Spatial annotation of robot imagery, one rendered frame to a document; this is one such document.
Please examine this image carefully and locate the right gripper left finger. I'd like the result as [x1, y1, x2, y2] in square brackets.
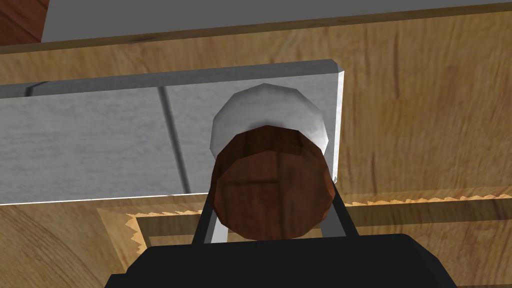
[191, 193, 230, 246]

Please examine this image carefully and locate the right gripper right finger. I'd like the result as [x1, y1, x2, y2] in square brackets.
[319, 180, 360, 238]

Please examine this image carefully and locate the brown and white door knob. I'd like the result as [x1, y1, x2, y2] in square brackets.
[209, 83, 337, 242]

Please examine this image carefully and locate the grey metal door plate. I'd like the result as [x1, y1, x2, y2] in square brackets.
[0, 59, 345, 207]

